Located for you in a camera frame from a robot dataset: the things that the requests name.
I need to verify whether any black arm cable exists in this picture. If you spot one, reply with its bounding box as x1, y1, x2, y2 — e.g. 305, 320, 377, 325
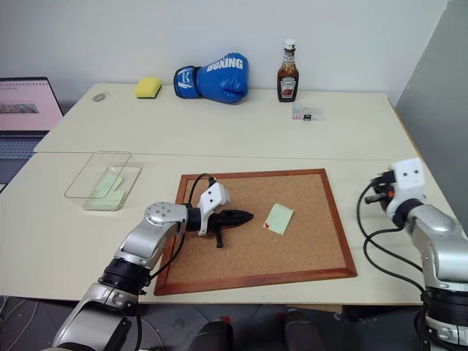
357, 181, 428, 293
140, 173, 220, 294

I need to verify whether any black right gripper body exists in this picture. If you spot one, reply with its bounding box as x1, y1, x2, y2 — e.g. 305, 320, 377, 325
371, 169, 397, 197

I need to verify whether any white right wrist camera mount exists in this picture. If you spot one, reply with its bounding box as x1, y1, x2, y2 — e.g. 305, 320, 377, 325
386, 158, 428, 216

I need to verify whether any open laptop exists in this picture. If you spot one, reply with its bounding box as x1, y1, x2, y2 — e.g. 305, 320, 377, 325
0, 76, 64, 184

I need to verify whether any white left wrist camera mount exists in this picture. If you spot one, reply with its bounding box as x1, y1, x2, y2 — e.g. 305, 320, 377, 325
197, 182, 233, 236

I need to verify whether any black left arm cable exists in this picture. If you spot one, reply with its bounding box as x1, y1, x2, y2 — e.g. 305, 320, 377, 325
140, 173, 220, 294

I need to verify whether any wood-framed cork board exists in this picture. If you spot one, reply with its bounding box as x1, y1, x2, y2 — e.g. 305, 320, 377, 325
154, 168, 358, 296

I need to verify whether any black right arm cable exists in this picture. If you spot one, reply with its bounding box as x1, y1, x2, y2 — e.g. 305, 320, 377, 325
357, 181, 428, 293

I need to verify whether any yellow green sponge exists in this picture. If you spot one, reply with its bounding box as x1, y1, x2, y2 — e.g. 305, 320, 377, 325
134, 76, 163, 99

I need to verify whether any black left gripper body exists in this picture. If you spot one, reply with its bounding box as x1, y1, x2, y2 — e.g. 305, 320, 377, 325
205, 210, 235, 234

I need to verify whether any grey partition panel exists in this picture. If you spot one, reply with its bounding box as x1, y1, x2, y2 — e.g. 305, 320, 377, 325
395, 0, 468, 235

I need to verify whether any blue boxing glove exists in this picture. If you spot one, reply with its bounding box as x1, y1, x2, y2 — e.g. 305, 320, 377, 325
173, 53, 250, 105

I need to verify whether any clear plastic box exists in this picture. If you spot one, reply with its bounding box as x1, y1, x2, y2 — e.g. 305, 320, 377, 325
64, 151, 142, 212

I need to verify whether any brown sauce bottle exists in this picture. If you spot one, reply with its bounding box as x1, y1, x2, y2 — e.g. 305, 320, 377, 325
276, 39, 301, 103

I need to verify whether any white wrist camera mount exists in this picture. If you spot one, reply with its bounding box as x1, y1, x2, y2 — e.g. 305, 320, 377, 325
386, 158, 428, 216
197, 182, 233, 236

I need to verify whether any small clear plastic tray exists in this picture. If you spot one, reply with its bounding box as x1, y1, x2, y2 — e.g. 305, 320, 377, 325
291, 105, 325, 123

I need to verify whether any dark rounded shape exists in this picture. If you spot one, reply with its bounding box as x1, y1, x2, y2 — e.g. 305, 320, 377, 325
283, 309, 328, 351
188, 320, 235, 351

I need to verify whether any green sticky note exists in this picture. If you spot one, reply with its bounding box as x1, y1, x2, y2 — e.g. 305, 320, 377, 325
86, 189, 127, 209
262, 203, 295, 236
93, 174, 124, 198

